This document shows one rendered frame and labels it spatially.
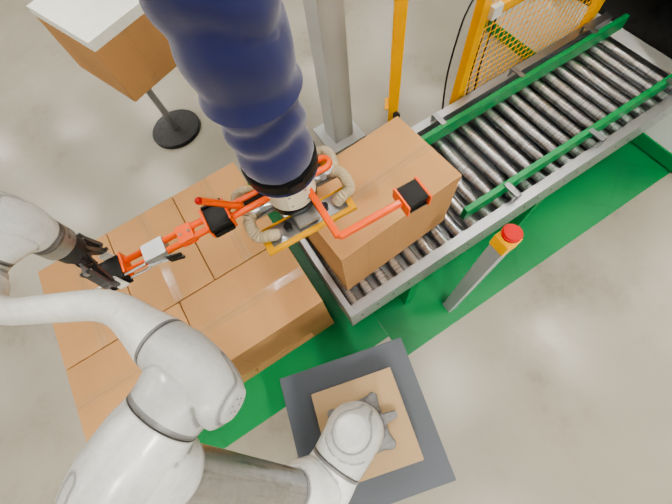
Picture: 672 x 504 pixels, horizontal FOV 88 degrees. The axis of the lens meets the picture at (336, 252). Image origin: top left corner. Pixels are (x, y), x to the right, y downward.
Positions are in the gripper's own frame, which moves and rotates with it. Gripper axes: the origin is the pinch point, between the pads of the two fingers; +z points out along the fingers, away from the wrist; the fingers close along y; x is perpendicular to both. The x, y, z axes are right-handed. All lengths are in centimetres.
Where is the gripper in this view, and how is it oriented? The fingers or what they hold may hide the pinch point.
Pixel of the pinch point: (116, 271)
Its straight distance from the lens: 125.9
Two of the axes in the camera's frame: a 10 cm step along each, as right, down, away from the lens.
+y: -4.7, -8.0, 3.7
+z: 0.9, 3.8, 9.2
